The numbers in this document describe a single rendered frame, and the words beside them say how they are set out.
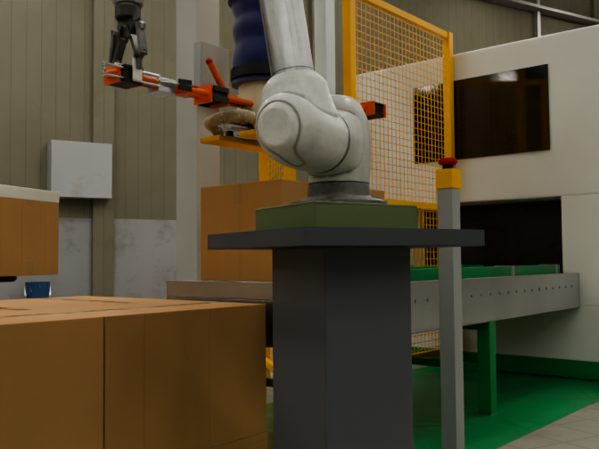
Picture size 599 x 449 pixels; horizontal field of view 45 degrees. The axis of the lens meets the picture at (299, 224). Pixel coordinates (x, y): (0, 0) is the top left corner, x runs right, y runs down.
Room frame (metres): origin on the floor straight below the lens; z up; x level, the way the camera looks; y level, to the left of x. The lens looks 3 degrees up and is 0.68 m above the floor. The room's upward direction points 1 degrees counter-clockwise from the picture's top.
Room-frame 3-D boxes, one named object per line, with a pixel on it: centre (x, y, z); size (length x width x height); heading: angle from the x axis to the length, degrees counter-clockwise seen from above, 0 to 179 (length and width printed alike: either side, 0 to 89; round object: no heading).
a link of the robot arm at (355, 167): (1.80, -0.10, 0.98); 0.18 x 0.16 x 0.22; 152
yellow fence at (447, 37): (4.10, -0.60, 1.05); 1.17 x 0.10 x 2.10; 140
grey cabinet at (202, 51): (3.63, 0.44, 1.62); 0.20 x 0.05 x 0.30; 140
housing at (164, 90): (2.20, 0.42, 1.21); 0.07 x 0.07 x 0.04; 51
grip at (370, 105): (2.62, -0.26, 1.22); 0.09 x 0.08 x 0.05; 51
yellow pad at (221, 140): (2.62, 0.20, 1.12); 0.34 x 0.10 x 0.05; 141
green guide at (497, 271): (3.46, -0.97, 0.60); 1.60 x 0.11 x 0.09; 140
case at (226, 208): (2.73, 0.01, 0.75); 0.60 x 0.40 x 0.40; 139
